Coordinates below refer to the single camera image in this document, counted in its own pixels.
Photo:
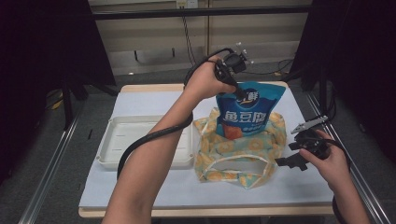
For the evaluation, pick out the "person's right hand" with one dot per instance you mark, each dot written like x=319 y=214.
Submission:
x=336 y=168

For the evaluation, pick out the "blue snack packet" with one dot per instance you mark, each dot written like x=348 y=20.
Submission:
x=249 y=115

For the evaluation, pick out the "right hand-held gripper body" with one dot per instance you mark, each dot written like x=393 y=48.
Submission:
x=313 y=143

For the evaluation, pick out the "white plastic tray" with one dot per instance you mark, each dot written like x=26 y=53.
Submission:
x=124 y=137

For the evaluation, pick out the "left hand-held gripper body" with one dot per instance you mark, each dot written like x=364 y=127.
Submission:
x=235 y=63

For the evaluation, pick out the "black horizontal metal bar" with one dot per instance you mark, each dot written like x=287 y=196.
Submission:
x=155 y=13

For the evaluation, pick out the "aluminium rail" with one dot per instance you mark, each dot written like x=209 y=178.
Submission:
x=46 y=177
x=367 y=193

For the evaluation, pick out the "orange print cloth bag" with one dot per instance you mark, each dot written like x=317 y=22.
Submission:
x=236 y=149

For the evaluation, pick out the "white power outlet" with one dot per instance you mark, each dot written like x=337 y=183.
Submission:
x=186 y=3

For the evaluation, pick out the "black metal stand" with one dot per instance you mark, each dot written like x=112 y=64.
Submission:
x=323 y=93
x=67 y=105

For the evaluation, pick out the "black curtain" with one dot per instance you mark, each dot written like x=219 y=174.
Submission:
x=37 y=46
x=358 y=37

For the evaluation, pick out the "person's left hand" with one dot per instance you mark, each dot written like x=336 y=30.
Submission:
x=202 y=81

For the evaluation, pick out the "small black floor object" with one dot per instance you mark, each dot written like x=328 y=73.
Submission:
x=90 y=133

